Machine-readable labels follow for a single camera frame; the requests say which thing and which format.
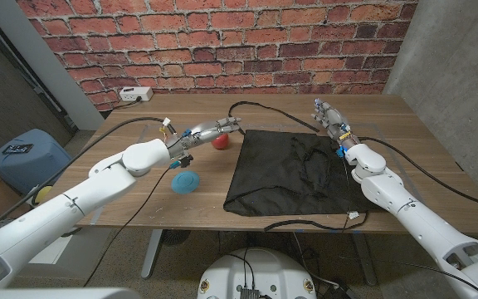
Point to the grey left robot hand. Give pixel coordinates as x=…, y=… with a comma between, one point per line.
x=206, y=132

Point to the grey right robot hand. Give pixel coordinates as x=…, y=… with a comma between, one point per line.
x=336, y=124

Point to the black cloth bag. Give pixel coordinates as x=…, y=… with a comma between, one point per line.
x=289, y=174

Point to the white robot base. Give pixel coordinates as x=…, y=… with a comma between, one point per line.
x=264, y=270

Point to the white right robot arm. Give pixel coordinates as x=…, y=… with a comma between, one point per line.
x=409, y=216

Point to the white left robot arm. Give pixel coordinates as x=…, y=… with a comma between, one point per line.
x=56, y=207

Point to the red ball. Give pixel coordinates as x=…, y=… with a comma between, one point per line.
x=220, y=142

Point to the white power strip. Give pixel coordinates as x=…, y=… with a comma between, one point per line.
x=135, y=94

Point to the red brick printed backdrop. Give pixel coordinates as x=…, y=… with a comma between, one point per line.
x=222, y=41

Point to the black round floor object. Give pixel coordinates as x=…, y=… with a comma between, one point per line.
x=176, y=236

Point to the grey metal table leg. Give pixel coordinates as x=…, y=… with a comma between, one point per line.
x=152, y=253
x=363, y=257

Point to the black box on floor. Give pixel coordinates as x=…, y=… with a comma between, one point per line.
x=338, y=292

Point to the yellow round object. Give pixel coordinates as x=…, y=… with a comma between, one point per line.
x=43, y=193

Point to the blue plastic stool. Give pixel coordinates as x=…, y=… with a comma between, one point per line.
x=31, y=166

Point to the black label on bin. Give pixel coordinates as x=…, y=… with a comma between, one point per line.
x=18, y=148

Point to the grey door frame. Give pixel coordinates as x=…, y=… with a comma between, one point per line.
x=44, y=62

